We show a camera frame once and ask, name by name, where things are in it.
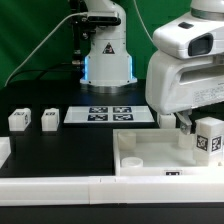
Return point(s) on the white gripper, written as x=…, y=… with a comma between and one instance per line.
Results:
x=174, y=85

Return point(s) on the white square tabletop part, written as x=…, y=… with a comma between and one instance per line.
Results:
x=158, y=152

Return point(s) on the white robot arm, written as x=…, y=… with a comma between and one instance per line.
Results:
x=108, y=66

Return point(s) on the white front obstacle rail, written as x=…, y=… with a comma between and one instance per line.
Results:
x=111, y=190

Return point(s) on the white obstacle rail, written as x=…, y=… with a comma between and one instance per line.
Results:
x=111, y=190
x=5, y=149

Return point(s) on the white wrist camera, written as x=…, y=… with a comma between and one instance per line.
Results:
x=190, y=37

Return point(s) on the white marker base plate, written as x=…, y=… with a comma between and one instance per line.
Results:
x=108, y=114

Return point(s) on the black camera stand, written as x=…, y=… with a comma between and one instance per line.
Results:
x=77, y=7

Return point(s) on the white left obstacle rail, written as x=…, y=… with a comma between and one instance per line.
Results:
x=5, y=149

